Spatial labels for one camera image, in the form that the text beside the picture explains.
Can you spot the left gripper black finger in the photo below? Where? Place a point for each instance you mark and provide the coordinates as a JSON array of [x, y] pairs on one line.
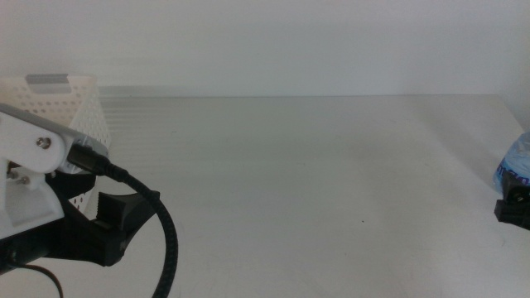
[[128, 211], [72, 186]]

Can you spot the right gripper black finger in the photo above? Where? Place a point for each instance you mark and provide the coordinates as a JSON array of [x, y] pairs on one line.
[[517, 188]]

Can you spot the clear water bottle blue cap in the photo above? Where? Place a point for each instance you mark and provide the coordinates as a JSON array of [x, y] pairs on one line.
[[515, 157]]

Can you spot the white perforated plastic basket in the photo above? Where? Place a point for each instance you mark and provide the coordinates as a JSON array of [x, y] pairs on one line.
[[87, 111]]

